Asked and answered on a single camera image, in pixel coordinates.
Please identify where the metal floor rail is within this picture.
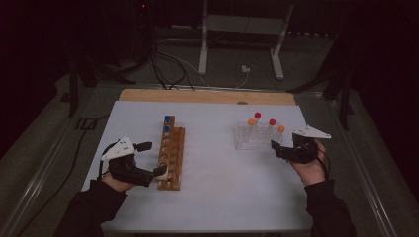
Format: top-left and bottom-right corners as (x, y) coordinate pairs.
(324, 95), (401, 237)
(0, 124), (78, 237)

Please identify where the dark equipment rack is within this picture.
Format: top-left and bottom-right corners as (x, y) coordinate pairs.
(129, 0), (156, 63)

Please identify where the white table sheet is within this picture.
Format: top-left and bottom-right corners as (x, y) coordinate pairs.
(81, 100), (322, 233)

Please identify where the red capped test tube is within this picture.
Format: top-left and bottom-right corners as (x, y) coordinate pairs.
(268, 118), (278, 141)
(253, 112), (263, 132)

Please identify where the orange capped test tube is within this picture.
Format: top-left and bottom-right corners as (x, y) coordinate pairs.
(247, 118), (257, 142)
(276, 124), (286, 144)

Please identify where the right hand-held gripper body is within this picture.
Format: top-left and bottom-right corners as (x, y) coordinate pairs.
(280, 124), (332, 165)

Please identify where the clear plastic tube rack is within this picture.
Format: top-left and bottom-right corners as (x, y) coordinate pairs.
(234, 119), (285, 152)

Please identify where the black floor cable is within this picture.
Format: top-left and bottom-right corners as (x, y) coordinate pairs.
(14, 113), (112, 237)

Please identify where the person's right hand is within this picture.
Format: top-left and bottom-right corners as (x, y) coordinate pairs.
(289, 137), (329, 188)

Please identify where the dark tripod stand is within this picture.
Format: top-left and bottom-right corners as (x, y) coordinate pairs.
(67, 55), (137, 119)
(286, 33), (357, 131)

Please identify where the wooden test tube rack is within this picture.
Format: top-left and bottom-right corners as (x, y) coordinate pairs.
(154, 115), (186, 192)

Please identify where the grey metal stand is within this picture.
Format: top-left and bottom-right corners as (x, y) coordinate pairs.
(197, 0), (294, 81)

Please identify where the person's left hand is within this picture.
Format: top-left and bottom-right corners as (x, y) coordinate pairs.
(100, 172), (136, 194)

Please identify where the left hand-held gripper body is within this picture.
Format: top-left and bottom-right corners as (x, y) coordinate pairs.
(100, 135), (156, 188)

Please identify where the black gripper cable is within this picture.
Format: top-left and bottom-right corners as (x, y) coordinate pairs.
(315, 147), (331, 182)
(97, 142), (115, 182)

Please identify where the white cable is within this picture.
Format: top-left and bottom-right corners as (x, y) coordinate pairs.
(230, 71), (250, 89)
(157, 48), (211, 88)

